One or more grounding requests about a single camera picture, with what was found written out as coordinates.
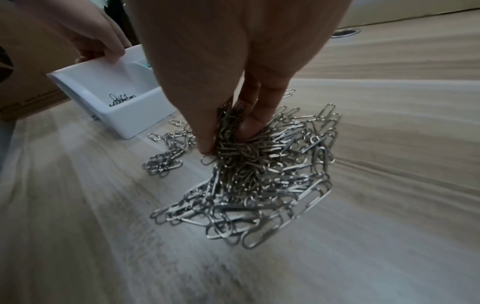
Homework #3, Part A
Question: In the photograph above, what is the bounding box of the person's left hand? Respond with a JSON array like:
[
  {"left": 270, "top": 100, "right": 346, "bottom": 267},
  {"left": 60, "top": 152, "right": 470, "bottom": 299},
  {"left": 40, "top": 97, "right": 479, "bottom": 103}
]
[{"left": 22, "top": 0, "right": 132, "bottom": 65}]

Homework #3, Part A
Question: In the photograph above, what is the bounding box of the large printed cardboard box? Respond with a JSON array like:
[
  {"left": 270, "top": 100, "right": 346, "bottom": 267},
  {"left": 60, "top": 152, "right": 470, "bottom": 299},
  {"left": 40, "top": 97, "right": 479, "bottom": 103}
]
[{"left": 0, "top": 0, "right": 82, "bottom": 122}]

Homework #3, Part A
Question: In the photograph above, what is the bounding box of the pile of silver paper clips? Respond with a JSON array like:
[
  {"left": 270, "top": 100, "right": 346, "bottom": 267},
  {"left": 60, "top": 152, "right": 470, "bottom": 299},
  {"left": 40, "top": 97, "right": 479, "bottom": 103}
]
[{"left": 107, "top": 87, "right": 343, "bottom": 250}]

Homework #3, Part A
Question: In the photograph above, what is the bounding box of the white compartment tray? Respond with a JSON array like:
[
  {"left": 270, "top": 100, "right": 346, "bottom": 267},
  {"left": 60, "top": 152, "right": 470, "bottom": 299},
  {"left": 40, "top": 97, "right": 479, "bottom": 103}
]
[{"left": 46, "top": 44, "right": 179, "bottom": 140}]

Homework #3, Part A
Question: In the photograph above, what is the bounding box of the person's right hand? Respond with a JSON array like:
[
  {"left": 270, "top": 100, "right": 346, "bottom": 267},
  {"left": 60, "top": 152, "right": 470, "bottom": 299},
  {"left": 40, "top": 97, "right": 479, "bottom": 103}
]
[{"left": 125, "top": 0, "right": 354, "bottom": 156}]

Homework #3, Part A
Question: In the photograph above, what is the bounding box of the black kettle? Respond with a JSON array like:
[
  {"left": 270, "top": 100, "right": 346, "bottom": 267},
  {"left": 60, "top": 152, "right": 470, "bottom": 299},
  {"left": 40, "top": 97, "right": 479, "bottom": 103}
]
[{"left": 106, "top": 0, "right": 142, "bottom": 48}]

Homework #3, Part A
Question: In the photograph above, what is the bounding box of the round desk cable grommet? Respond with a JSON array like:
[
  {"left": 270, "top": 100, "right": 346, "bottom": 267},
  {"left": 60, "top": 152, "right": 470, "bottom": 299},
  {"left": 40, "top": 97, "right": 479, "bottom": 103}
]
[{"left": 331, "top": 28, "right": 362, "bottom": 38}]

